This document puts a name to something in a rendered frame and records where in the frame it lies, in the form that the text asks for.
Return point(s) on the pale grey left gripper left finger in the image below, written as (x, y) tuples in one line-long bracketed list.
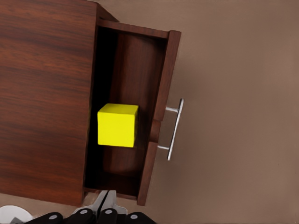
[(83, 215)]

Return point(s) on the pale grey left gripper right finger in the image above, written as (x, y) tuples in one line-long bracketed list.
[(109, 215)]

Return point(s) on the yellow cube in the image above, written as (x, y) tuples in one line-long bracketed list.
[(115, 127)]

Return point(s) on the dark wooden cabinet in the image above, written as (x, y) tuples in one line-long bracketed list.
[(44, 93)]

